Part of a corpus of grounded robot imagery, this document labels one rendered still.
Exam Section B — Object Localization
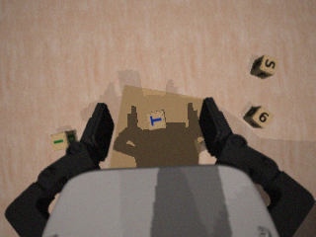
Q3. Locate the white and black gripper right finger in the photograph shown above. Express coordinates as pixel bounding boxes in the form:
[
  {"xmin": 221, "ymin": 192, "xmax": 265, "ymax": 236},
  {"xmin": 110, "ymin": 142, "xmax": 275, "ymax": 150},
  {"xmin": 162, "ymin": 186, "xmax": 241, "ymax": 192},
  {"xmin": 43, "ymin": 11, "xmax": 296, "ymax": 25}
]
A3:
[{"xmin": 198, "ymin": 97, "xmax": 315, "ymax": 237}]

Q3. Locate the cream letter block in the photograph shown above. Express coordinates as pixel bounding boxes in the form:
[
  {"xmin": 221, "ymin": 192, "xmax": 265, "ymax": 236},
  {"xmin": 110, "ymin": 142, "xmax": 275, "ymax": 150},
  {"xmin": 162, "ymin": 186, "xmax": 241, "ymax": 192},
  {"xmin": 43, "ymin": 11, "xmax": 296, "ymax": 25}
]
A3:
[
  {"xmin": 146, "ymin": 110, "xmax": 166, "ymax": 130},
  {"xmin": 50, "ymin": 130, "xmax": 76, "ymax": 151},
  {"xmin": 243, "ymin": 106, "xmax": 274, "ymax": 128},
  {"xmin": 250, "ymin": 54, "xmax": 278, "ymax": 79}
]

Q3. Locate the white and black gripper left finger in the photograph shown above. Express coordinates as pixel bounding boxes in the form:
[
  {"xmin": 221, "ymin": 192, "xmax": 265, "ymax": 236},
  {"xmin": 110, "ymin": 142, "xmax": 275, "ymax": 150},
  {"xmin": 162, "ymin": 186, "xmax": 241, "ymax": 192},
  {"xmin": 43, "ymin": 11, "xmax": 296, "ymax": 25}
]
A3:
[{"xmin": 5, "ymin": 103, "xmax": 115, "ymax": 237}]

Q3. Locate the tan flat mat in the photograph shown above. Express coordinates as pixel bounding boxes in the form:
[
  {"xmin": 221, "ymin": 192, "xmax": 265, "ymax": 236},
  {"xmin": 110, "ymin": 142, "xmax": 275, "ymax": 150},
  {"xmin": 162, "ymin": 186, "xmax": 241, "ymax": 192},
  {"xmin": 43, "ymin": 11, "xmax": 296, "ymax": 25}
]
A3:
[{"xmin": 110, "ymin": 85, "xmax": 204, "ymax": 168}]

